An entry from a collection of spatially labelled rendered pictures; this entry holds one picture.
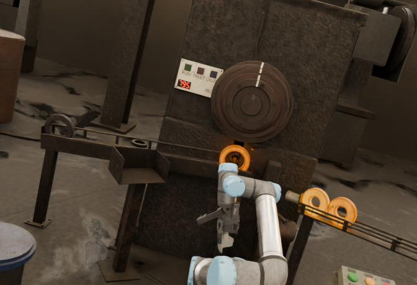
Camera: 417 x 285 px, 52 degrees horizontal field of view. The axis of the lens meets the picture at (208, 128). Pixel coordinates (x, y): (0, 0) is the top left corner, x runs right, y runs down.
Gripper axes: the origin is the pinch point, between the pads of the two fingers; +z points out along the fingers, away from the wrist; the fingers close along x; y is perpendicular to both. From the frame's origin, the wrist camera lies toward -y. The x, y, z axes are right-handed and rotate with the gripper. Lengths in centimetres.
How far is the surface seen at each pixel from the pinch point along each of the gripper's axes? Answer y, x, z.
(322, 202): 46, 67, -4
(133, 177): -54, 50, -14
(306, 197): 38, 72, -5
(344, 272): 53, 20, 13
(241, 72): -2, 76, -72
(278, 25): 17, 92, -100
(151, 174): -48, 60, -14
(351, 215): 60, 58, -1
